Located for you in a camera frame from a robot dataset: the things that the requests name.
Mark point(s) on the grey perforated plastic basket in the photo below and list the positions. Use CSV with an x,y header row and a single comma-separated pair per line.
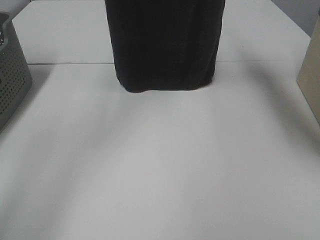
x,y
15,77

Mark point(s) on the beige box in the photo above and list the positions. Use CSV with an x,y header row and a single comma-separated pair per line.
x,y
308,78

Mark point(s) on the dark navy towel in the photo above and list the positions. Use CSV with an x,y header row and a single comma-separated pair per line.
x,y
164,45

